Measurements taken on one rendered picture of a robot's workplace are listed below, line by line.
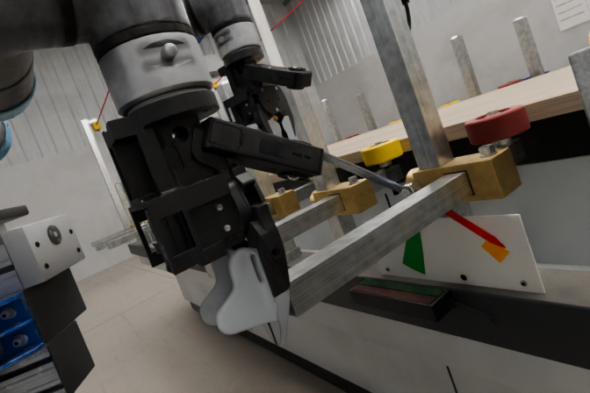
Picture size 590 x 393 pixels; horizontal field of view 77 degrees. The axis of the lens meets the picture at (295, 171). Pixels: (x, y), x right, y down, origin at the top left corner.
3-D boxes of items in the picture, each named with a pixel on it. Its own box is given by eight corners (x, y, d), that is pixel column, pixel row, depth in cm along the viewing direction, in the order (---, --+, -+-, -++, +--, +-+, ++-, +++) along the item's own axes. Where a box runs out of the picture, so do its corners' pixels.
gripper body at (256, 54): (260, 126, 72) (237, 67, 71) (293, 111, 67) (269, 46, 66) (233, 133, 66) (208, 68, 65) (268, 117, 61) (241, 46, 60)
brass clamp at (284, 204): (283, 217, 85) (275, 197, 84) (255, 219, 96) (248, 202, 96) (303, 207, 88) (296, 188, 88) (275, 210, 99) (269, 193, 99)
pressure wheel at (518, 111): (533, 191, 49) (507, 110, 49) (477, 196, 56) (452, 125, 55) (557, 172, 54) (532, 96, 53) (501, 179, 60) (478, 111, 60)
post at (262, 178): (290, 264, 92) (219, 81, 89) (283, 263, 95) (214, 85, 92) (300, 258, 94) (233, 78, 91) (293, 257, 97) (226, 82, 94)
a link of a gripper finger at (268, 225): (253, 293, 31) (215, 196, 30) (270, 282, 32) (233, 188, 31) (282, 302, 27) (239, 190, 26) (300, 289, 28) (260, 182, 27)
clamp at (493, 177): (504, 199, 43) (490, 159, 43) (412, 206, 55) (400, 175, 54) (524, 182, 46) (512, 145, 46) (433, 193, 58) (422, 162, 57)
